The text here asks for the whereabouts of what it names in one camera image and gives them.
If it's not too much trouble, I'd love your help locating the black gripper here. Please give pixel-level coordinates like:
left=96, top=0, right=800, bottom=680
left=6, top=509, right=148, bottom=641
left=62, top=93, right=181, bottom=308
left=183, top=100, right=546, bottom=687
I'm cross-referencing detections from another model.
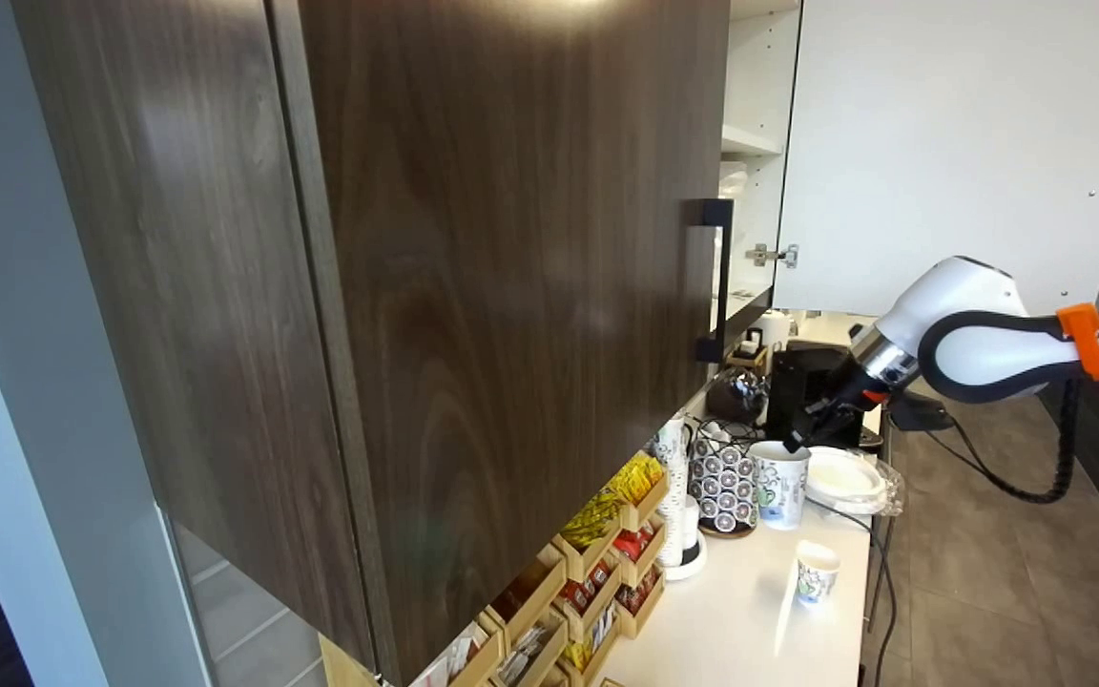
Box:
left=777, top=353, right=897, bottom=458

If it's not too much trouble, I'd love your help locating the patterned paper cup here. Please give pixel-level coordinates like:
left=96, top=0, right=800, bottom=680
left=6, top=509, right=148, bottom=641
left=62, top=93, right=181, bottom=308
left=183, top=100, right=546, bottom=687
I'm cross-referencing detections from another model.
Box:
left=789, top=538, right=842, bottom=610
left=747, top=434, right=818, bottom=533

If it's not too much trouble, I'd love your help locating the tall paper cup stack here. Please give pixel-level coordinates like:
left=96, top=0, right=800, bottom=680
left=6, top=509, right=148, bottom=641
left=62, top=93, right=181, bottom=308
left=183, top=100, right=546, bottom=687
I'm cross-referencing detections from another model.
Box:
left=662, top=428, right=697, bottom=509
left=645, top=417, right=679, bottom=502

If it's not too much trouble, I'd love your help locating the white cup lid stack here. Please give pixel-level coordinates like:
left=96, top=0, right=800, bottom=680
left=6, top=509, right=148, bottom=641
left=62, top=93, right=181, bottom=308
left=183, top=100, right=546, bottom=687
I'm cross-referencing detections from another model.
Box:
left=656, top=492, right=707, bottom=565

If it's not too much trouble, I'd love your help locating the metal cupboard hinge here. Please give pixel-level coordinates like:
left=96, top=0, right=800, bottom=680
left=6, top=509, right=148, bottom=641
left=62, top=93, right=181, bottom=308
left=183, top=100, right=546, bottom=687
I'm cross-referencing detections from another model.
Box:
left=743, top=238, right=807, bottom=275

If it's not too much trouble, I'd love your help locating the black coffee machine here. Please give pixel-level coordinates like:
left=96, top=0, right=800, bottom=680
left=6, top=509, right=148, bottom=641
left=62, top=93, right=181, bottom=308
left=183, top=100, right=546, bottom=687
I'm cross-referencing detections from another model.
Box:
left=762, top=334, right=885, bottom=454

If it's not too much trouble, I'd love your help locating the shiny dark metal pot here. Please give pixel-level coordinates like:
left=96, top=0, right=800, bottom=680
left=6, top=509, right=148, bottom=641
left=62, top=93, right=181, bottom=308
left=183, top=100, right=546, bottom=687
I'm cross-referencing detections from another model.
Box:
left=702, top=362, right=771, bottom=432

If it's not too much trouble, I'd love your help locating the wooden tea packet rack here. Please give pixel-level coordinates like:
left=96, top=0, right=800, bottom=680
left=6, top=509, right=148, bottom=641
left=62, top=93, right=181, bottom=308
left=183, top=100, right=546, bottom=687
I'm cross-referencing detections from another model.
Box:
left=405, top=446, right=674, bottom=687

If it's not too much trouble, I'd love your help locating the black cupboard door handle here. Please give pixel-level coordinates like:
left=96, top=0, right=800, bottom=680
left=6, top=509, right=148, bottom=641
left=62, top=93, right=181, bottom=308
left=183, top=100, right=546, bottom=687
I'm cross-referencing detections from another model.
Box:
left=679, top=193, right=739, bottom=366

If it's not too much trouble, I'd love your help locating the black power cable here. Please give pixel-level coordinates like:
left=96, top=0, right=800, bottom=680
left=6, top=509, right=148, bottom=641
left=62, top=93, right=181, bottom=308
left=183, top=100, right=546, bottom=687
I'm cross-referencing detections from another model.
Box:
left=869, top=509, right=902, bottom=687

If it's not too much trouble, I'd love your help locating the dark wood wall cupboard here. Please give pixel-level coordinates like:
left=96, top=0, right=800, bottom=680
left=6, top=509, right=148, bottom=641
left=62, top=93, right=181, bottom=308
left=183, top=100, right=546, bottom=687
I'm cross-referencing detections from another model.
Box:
left=6, top=0, right=809, bottom=687

